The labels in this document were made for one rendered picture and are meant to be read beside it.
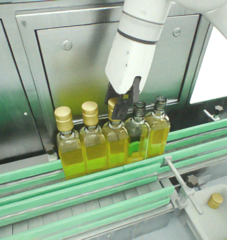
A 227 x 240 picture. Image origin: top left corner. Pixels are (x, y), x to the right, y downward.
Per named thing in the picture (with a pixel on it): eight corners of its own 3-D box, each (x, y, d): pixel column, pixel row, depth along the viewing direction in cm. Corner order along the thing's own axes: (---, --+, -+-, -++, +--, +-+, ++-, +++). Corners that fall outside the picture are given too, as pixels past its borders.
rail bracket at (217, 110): (202, 125, 81) (213, 97, 72) (213, 137, 76) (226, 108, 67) (193, 127, 80) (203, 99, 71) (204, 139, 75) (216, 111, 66)
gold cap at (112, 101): (120, 110, 49) (120, 95, 46) (125, 120, 47) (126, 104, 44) (106, 113, 49) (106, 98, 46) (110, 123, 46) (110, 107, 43)
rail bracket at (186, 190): (166, 171, 64) (174, 144, 56) (198, 223, 52) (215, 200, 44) (157, 173, 63) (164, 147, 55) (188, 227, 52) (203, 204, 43)
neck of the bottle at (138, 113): (141, 115, 52) (142, 99, 49) (146, 122, 50) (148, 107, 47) (130, 117, 51) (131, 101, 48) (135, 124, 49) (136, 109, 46)
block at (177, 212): (165, 187, 67) (169, 176, 63) (181, 215, 61) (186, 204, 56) (156, 191, 67) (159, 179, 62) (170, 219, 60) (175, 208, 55)
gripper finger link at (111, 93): (107, 72, 46) (100, 97, 50) (111, 79, 43) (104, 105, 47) (120, 73, 47) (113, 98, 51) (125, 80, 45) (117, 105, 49)
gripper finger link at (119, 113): (118, 91, 40) (110, 117, 44) (123, 100, 38) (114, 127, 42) (132, 92, 41) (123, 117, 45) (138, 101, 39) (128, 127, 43)
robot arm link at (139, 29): (113, 4, 37) (110, 21, 38) (131, 18, 30) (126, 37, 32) (149, 13, 39) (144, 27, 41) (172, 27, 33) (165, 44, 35)
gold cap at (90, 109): (96, 114, 48) (95, 99, 45) (100, 124, 46) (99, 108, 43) (81, 117, 47) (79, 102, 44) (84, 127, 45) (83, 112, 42)
